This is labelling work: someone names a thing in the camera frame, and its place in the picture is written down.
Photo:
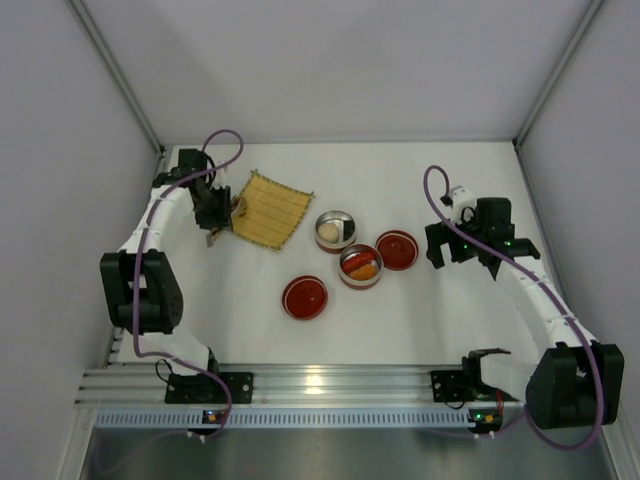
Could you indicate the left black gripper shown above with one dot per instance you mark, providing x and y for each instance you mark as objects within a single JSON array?
[{"x": 220, "y": 215}]

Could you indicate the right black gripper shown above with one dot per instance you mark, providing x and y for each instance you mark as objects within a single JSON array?
[{"x": 447, "y": 243}]

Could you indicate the metal tongs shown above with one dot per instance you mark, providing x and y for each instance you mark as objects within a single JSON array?
[{"x": 214, "y": 233}]

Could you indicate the orange fried piece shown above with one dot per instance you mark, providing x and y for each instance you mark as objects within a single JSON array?
[{"x": 364, "y": 273}]

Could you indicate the red sausage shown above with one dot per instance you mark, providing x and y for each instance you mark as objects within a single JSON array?
[{"x": 357, "y": 261}]

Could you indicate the rice ball with seaweed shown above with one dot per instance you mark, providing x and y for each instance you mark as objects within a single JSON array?
[{"x": 348, "y": 229}]

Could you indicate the round white bun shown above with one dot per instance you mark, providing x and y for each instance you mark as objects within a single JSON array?
[{"x": 329, "y": 233}]

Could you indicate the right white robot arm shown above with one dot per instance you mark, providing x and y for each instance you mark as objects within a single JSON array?
[{"x": 575, "y": 380}]

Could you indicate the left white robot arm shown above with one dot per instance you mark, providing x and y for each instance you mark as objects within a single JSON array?
[{"x": 142, "y": 292}]

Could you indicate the right red lid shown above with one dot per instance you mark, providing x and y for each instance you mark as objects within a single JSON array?
[{"x": 398, "y": 249}]

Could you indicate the red lid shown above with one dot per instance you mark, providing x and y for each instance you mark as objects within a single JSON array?
[
  {"x": 304, "y": 298},
  {"x": 398, "y": 249}
]

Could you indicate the bamboo mat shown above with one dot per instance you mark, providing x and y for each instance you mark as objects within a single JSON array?
[{"x": 274, "y": 212}]

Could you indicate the near steel red bowl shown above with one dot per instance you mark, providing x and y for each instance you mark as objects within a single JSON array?
[{"x": 351, "y": 250}]

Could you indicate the steel red bowl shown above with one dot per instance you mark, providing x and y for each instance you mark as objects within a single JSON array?
[
  {"x": 336, "y": 217},
  {"x": 351, "y": 250}
]

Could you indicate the far steel red bowl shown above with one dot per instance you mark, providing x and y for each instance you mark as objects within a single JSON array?
[{"x": 336, "y": 217}]

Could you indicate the left red lid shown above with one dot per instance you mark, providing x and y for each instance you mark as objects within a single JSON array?
[{"x": 304, "y": 298}]

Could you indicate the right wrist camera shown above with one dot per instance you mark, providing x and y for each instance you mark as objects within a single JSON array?
[{"x": 461, "y": 203}]

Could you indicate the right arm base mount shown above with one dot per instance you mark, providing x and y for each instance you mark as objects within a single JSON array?
[{"x": 458, "y": 386}]

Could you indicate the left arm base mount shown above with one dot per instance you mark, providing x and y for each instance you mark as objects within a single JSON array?
[{"x": 201, "y": 389}]

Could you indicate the aluminium rail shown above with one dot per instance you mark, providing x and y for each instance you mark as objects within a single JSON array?
[{"x": 298, "y": 386}]

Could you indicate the slotted cable duct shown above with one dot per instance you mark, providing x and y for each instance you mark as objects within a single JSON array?
[{"x": 286, "y": 418}]

